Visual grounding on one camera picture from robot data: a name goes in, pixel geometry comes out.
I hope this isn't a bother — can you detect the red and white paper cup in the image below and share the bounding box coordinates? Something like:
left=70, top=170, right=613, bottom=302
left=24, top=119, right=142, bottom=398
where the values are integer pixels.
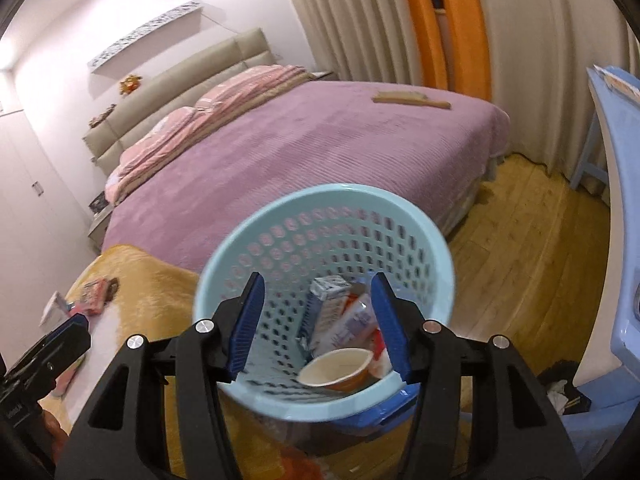
left=368, top=328, right=393, bottom=379

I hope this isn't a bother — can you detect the orange paper cup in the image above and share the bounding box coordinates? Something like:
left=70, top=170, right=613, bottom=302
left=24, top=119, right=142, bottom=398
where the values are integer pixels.
left=296, top=348, right=373, bottom=393

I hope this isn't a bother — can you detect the white blue carton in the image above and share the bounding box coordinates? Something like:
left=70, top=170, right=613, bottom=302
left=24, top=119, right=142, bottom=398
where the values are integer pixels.
left=296, top=275, right=352, bottom=354

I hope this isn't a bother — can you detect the blue plastic stool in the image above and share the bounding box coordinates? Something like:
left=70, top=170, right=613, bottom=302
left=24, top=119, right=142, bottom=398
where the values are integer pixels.
left=330, top=385, right=420, bottom=440

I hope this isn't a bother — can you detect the small white box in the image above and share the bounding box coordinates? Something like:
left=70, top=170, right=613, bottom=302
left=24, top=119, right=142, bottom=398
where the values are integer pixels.
left=39, top=292, right=70, bottom=333

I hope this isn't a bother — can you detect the yellow round table cloth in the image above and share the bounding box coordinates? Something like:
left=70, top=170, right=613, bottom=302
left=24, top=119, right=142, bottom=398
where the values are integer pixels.
left=41, top=245, right=323, bottom=479

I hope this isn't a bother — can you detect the red card box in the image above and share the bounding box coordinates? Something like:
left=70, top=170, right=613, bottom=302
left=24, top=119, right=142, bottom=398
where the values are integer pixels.
left=74, top=278, right=113, bottom=316

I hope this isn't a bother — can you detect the light blue plastic basket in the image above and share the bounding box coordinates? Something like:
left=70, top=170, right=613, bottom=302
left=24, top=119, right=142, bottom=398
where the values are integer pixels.
left=193, top=184, right=456, bottom=422

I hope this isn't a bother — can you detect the white wardrobe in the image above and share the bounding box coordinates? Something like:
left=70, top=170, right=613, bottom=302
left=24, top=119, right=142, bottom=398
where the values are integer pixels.
left=1, top=110, right=94, bottom=365

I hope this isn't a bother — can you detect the grey bedside table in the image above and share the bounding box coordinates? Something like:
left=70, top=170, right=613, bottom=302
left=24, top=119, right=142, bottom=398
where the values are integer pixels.
left=88, top=205, right=114, bottom=252

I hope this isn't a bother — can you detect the pink folded quilt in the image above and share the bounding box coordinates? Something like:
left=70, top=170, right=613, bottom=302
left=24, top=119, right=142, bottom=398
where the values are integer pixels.
left=104, top=71, right=312, bottom=206

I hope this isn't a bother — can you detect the light blue desk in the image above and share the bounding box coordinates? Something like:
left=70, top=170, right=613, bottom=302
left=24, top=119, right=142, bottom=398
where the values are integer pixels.
left=562, top=66, right=639, bottom=471

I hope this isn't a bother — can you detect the purple bed cover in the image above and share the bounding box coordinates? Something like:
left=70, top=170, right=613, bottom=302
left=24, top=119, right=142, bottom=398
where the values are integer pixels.
left=104, top=80, right=510, bottom=272

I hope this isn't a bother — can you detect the pink pillow left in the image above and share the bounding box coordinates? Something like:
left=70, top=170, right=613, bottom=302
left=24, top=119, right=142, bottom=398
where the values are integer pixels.
left=119, top=106, right=196, bottom=166

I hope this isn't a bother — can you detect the pink pillow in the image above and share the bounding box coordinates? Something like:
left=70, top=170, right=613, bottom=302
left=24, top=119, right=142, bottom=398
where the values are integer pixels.
left=119, top=106, right=196, bottom=166
left=194, top=64, right=307, bottom=108

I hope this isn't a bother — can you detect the pink pillow right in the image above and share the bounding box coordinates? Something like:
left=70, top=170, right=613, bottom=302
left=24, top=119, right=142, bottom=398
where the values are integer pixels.
left=194, top=64, right=307, bottom=108

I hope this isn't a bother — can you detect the wooden bed brush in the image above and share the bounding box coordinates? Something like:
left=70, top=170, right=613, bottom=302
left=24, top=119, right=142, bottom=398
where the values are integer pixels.
left=371, top=91, right=451, bottom=110

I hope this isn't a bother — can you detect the dark item on headboard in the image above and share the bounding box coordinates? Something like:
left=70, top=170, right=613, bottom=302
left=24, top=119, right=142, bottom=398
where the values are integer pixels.
left=89, top=103, right=117, bottom=129

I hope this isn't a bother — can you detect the beige bed headboard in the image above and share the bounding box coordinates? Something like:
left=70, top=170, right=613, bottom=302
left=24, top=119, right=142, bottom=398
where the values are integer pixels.
left=84, top=28, right=276, bottom=174

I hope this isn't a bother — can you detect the orange plush toy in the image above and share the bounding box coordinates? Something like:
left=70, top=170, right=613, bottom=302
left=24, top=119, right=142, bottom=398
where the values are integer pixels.
left=118, top=74, right=142, bottom=96

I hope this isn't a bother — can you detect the orange curtain right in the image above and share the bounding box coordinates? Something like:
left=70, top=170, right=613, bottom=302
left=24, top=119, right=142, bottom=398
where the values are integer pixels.
left=444, top=0, right=491, bottom=101

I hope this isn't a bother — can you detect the orange curtain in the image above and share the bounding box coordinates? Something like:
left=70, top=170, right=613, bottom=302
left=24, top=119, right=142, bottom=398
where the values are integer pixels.
left=444, top=0, right=491, bottom=101
left=407, top=0, right=448, bottom=90

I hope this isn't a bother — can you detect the beige curtain left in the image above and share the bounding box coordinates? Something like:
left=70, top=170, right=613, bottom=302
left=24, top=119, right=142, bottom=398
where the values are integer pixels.
left=292, top=0, right=423, bottom=86

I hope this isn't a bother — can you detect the beige curtain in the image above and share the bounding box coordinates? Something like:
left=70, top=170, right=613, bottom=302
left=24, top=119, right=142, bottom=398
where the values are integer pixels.
left=292, top=0, right=423, bottom=86
left=480, top=0, right=639, bottom=178

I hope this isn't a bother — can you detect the beige curtain right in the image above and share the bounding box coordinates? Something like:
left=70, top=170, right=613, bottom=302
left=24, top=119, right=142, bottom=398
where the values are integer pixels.
left=480, top=0, right=639, bottom=178

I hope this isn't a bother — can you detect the orange curtain left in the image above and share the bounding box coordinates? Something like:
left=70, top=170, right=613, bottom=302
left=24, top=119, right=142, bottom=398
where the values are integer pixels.
left=407, top=0, right=448, bottom=90

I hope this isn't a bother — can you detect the small picture frame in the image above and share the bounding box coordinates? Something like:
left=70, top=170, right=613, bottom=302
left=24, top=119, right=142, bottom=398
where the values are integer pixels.
left=89, top=192, right=110, bottom=214

